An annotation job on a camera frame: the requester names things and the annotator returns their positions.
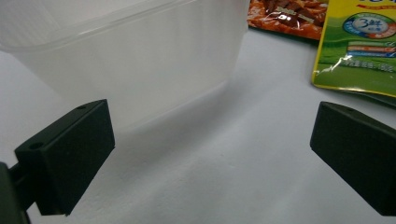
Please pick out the green and red snack packet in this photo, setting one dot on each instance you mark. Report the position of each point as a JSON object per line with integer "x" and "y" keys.
{"x": 289, "y": 18}

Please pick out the clear plastic container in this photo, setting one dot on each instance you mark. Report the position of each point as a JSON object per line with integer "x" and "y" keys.
{"x": 140, "y": 62}

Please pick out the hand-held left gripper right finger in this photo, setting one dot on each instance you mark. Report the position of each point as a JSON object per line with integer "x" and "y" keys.
{"x": 361, "y": 158}

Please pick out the yellow spout pouch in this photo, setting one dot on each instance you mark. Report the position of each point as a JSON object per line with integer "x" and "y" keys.
{"x": 358, "y": 71}

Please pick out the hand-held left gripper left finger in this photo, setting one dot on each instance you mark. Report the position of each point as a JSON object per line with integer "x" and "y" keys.
{"x": 68, "y": 161}

